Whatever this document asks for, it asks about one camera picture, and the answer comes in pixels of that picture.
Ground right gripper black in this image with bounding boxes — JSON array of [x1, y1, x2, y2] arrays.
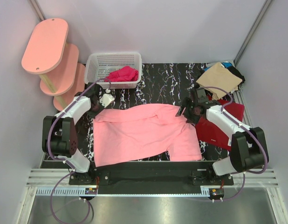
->
[[176, 97, 201, 126]]

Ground light pink t shirt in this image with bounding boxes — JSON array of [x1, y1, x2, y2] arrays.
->
[[93, 104, 202, 167]]

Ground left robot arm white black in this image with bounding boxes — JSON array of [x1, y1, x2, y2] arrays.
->
[[41, 84, 105, 185]]

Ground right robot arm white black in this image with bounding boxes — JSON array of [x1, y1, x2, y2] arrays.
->
[[176, 86, 269, 185]]

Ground red plastic folding board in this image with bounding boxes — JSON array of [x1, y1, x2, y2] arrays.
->
[[195, 102, 245, 151]]

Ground magenta t shirt in basket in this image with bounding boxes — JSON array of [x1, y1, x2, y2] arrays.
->
[[106, 66, 139, 82]]

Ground white plastic laundry basket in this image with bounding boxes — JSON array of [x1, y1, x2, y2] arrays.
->
[[84, 51, 142, 89]]

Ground beige folded t shirt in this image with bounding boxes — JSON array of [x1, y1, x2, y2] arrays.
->
[[197, 63, 243, 100]]

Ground blue folded garment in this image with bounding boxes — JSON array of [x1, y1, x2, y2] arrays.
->
[[204, 61, 233, 71]]

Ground black folded garment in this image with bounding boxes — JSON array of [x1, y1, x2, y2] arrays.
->
[[227, 66, 245, 89]]

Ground pink three tier shelf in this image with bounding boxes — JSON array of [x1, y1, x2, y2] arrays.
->
[[21, 18, 85, 111]]

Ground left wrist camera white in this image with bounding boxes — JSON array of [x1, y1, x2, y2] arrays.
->
[[99, 89, 115, 108]]

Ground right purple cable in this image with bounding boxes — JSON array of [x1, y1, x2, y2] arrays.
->
[[203, 86, 269, 203]]

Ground aluminium frame rail front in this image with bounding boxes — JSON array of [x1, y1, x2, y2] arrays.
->
[[27, 169, 278, 197]]

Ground left corner aluminium post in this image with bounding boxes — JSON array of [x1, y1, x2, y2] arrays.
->
[[28, 0, 46, 21]]

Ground corner aluminium post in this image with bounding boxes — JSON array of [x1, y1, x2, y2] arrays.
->
[[233, 0, 274, 66], [28, 0, 46, 21]]

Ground right corner aluminium post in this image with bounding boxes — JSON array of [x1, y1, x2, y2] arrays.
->
[[233, 0, 274, 66]]

